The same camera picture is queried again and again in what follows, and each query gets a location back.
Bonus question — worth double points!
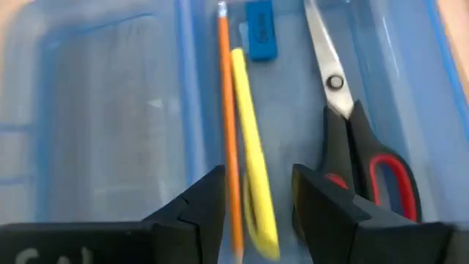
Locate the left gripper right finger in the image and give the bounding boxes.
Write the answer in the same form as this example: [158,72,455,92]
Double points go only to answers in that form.
[292,164,469,264]

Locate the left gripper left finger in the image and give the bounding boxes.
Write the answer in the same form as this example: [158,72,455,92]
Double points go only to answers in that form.
[0,164,226,264]

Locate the yellow highlighter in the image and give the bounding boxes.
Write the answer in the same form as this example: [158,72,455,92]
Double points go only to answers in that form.
[229,47,281,261]

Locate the orange pencil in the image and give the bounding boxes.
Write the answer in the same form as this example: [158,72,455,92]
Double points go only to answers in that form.
[216,1,245,264]

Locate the blue translucent plastic pencil box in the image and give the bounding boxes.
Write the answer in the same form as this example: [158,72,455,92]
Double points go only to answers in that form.
[0,0,469,264]

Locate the black red handled scissors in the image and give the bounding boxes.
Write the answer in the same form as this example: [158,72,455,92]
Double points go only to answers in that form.
[303,0,423,224]

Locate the blue eraser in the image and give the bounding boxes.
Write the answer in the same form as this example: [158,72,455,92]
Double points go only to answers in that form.
[244,0,278,62]

